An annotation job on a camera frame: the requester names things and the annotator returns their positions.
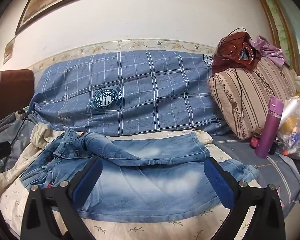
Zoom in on clear plastic bag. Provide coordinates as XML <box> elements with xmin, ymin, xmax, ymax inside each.
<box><xmin>276</xmin><ymin>94</ymin><xmax>300</xmax><ymax>162</ymax></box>

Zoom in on blue bed sheet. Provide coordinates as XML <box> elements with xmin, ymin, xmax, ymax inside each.
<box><xmin>211</xmin><ymin>134</ymin><xmax>300</xmax><ymax>213</ymax></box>

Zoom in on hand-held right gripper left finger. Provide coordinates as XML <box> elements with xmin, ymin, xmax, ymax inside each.
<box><xmin>20</xmin><ymin>155</ymin><xmax>104</xmax><ymax>240</ymax></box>

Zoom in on blue denim pants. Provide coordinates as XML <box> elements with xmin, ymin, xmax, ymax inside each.
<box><xmin>19</xmin><ymin>127</ymin><xmax>260</xmax><ymax>223</ymax></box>

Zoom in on small dark red bottle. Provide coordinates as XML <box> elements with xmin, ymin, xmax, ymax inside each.
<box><xmin>249</xmin><ymin>127</ymin><xmax>263</xmax><ymax>150</ymax></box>

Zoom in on blue plaid bedding roll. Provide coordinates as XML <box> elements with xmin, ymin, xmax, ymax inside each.
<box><xmin>30</xmin><ymin>50</ymin><xmax>232</xmax><ymax>137</ymax></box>

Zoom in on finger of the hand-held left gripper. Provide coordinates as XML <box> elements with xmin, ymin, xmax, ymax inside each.
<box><xmin>0</xmin><ymin>141</ymin><xmax>12</xmax><ymax>161</ymax></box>

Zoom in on cream leaf-print blanket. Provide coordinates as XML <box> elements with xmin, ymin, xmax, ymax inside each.
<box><xmin>0</xmin><ymin>123</ymin><xmax>265</xmax><ymax>240</ymax></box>

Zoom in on purple cloth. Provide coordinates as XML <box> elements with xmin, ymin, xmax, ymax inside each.
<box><xmin>250</xmin><ymin>35</ymin><xmax>290</xmax><ymax>68</ymax></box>

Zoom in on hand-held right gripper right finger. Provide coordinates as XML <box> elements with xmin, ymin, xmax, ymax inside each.
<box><xmin>204</xmin><ymin>158</ymin><xmax>287</xmax><ymax>240</ymax></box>

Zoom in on grey patterned quilt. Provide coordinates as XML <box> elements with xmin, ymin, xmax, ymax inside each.
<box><xmin>0</xmin><ymin>116</ymin><xmax>39</xmax><ymax>178</ymax></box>

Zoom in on small wall picture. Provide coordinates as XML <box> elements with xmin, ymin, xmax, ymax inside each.
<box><xmin>3</xmin><ymin>37</ymin><xmax>16</xmax><ymax>65</ymax></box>

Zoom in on brown headboard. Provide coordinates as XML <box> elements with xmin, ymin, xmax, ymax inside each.
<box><xmin>0</xmin><ymin>69</ymin><xmax>35</xmax><ymax>127</ymax></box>

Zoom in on small black bottle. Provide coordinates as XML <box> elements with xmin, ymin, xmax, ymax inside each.
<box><xmin>268</xmin><ymin>139</ymin><xmax>278</xmax><ymax>156</ymax></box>

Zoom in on gold wooden frame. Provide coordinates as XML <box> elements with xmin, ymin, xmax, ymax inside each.
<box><xmin>249</xmin><ymin>0</ymin><xmax>300</xmax><ymax>77</ymax></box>

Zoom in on white power strip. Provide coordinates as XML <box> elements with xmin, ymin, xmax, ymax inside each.
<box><xmin>14</xmin><ymin>106</ymin><xmax>32</xmax><ymax>120</ymax></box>

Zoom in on purple thermos bottle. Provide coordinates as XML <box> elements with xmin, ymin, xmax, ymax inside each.
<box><xmin>254</xmin><ymin>96</ymin><xmax>284</xmax><ymax>158</ymax></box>

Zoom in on black power cable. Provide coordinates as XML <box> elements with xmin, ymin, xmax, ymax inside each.
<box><xmin>10</xmin><ymin>115</ymin><xmax>28</xmax><ymax>146</ymax></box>

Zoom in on striped floral pillow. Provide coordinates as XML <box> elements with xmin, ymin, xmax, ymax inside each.
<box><xmin>207</xmin><ymin>56</ymin><xmax>300</xmax><ymax>140</ymax></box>

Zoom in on thin black cord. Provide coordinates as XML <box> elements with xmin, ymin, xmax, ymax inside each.
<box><xmin>219</xmin><ymin>27</ymin><xmax>256</xmax><ymax>117</ymax></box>

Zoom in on red-brown plastic bag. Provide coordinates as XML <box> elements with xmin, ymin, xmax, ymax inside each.
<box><xmin>212</xmin><ymin>29</ymin><xmax>262</xmax><ymax>74</ymax></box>

